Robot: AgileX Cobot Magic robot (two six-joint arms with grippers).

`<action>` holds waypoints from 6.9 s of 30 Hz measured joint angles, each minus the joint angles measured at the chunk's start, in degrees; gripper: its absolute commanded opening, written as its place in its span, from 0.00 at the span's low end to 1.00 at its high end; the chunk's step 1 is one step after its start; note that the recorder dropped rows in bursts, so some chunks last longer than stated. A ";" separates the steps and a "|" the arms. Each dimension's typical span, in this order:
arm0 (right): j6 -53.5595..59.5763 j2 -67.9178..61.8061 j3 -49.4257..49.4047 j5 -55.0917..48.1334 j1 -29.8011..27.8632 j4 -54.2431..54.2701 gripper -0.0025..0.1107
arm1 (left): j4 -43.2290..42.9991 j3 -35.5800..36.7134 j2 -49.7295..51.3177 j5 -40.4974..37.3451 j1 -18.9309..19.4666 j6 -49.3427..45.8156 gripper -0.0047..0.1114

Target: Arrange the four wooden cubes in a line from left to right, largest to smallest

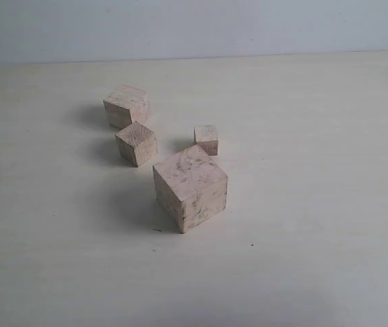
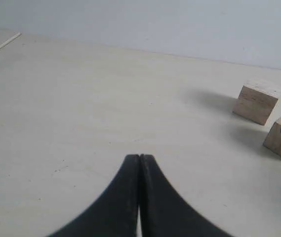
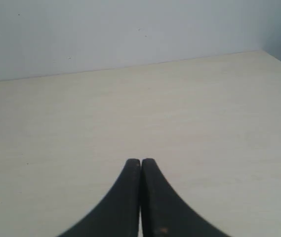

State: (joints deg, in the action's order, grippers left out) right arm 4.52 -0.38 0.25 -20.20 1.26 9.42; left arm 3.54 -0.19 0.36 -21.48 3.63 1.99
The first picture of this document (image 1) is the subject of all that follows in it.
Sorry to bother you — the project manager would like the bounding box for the second largest wooden cube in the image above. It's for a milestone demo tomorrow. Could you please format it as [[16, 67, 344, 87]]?
[[103, 84, 151, 129]]

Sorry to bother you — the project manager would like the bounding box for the smallest wooden cube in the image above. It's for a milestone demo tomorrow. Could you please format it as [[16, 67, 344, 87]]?
[[194, 125, 219, 156]]

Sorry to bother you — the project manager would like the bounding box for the third largest wooden cube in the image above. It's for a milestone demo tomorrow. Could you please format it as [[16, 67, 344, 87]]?
[[115, 121, 158, 167]]

